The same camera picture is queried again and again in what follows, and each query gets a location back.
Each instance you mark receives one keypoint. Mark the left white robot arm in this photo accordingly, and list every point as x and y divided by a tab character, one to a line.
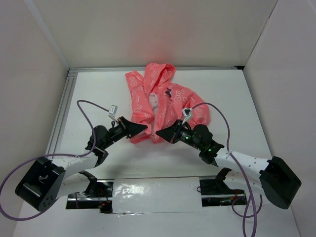
49	179

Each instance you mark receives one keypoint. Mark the pink hooded kids jacket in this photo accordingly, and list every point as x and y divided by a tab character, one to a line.
157	102

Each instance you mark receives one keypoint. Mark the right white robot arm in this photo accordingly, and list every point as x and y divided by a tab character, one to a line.
272	177

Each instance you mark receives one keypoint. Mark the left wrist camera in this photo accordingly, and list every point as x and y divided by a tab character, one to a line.
112	113

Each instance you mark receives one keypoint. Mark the aluminium frame rail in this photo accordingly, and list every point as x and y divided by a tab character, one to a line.
224	87

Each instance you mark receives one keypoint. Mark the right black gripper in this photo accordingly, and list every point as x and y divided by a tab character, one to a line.
176	131

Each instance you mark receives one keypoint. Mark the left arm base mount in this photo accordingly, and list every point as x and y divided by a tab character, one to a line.
98	194

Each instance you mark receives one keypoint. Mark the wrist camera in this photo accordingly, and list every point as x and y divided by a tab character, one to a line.
112	113
188	114

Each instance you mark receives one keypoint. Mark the white taped base cover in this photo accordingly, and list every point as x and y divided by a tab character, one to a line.
156	195

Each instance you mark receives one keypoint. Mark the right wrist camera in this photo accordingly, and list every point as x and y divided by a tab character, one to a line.
188	114

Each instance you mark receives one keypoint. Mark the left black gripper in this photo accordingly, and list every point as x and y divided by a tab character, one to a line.
131	129

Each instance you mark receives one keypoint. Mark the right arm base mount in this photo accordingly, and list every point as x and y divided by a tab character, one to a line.
214	192

